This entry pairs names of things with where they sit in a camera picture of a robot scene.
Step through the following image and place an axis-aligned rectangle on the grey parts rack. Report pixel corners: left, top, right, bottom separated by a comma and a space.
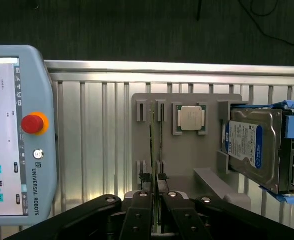
131, 92, 252, 211

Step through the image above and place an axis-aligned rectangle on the silver CPU chip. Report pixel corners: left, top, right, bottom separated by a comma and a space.
175, 104, 207, 132

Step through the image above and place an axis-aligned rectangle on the hard disk with blue label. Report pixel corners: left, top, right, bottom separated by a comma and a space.
221, 106, 294, 196

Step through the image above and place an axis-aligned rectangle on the Universal Robots teach pendant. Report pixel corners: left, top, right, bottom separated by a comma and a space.
0, 44, 58, 224

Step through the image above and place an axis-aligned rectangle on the blue disk caddy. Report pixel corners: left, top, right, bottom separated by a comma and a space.
230, 99, 294, 205

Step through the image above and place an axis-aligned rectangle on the black cable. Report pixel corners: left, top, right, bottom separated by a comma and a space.
238, 0, 294, 47

